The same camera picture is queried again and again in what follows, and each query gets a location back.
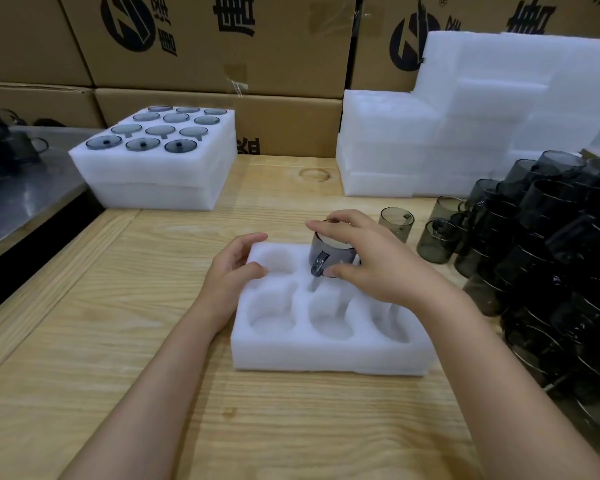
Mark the white foam tray under lids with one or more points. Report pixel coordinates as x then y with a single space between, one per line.
155 197

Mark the steel table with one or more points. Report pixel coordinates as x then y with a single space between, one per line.
25 199

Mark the dark glass cups on steel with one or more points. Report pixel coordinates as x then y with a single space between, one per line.
2 144

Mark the pile of dark glass cups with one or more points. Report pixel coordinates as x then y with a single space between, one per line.
555 244

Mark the plain brown cardboard box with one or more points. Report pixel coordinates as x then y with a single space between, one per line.
25 34
40 102

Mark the cardboard box with black logo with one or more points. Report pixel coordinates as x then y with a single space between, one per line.
260 54
380 39

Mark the group of grey glass lids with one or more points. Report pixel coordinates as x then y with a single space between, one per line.
142 143

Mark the person's right middle finger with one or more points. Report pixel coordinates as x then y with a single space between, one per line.
352 216

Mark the person's right hand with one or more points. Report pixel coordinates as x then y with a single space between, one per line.
390 274

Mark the person's left thumb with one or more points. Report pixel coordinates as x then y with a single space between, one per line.
255 271

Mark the white foam tray holding lids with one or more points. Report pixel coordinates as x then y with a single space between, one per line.
130 164

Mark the white foam tray with holes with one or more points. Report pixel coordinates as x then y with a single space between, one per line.
280 354

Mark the person's left hand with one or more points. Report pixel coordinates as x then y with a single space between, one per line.
222 289

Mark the person's right forearm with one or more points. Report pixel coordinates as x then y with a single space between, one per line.
500 394

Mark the person's left forearm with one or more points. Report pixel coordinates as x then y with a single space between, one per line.
145 394

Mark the cardboard box with taped seam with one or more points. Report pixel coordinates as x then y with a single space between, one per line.
280 124

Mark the stack of white foam trays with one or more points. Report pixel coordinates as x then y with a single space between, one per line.
430 129

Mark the person's right thumb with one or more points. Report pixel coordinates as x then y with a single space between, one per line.
342 272

